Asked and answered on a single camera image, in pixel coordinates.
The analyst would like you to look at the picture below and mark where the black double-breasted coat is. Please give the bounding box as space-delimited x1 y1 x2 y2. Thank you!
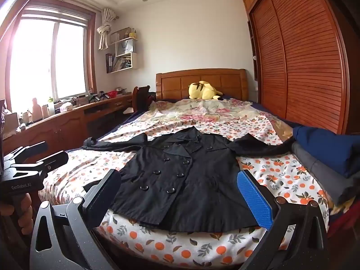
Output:
83 127 293 233

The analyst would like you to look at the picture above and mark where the window with wooden frame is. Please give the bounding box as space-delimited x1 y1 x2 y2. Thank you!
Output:
4 0 97 113

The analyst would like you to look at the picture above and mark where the wooden chair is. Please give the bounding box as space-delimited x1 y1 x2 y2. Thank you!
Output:
123 85 156 115

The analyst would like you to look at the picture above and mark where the orange print bed sheet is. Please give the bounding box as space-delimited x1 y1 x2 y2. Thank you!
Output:
39 107 329 269

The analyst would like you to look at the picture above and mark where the blue folded garment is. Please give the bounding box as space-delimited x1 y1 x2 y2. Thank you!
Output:
293 126 359 178

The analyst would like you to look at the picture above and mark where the red basket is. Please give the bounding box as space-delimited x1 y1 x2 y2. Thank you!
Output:
107 90 118 98

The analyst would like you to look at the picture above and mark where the pink floral blanket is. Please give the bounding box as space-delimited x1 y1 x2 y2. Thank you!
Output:
140 98 266 123

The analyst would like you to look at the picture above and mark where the white wall shelf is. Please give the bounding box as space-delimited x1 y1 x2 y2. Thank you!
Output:
106 27 138 73

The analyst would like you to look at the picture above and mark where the tied white curtain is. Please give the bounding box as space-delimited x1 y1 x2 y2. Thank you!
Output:
96 8 117 51

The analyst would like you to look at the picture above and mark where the wooden bed headboard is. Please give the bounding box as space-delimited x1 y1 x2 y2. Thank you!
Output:
155 67 250 102

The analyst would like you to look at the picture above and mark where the pink ceramic bottle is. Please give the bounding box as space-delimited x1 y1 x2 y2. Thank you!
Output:
32 98 43 123

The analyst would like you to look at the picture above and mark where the long wooden desk cabinet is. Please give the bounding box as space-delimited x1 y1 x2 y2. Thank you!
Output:
3 93 132 158

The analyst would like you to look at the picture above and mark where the wooden louvered wardrobe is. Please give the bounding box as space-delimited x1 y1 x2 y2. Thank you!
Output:
243 0 359 135

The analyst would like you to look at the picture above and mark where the grey folded garment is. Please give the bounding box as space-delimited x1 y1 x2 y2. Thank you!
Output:
292 142 359 205

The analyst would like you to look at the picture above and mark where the yellow plush toy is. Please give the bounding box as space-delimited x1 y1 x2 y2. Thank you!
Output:
188 81 223 100

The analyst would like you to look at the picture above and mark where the person's left hand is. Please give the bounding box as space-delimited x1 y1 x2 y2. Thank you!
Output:
1 193 34 235

